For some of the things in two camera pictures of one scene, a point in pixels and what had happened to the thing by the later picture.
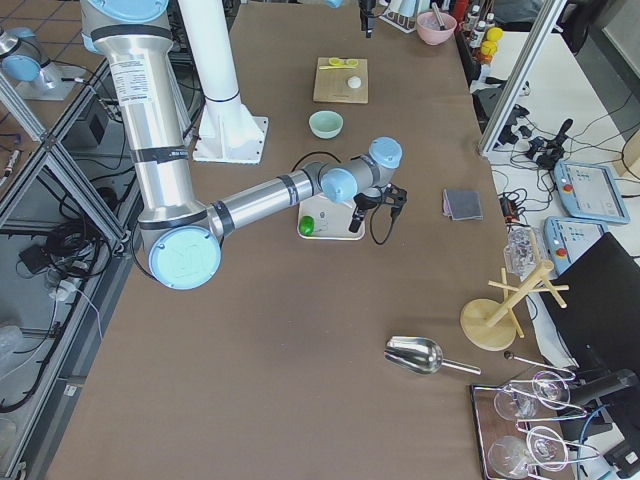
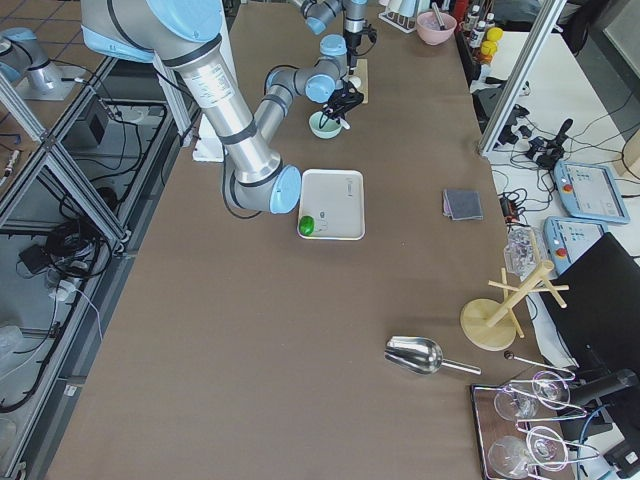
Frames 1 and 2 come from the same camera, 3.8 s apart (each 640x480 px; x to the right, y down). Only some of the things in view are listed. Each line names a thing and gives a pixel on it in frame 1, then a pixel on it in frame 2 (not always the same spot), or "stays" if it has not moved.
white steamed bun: (354, 82) stays
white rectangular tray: (331, 220) stays
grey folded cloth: (462, 204) stays
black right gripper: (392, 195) → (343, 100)
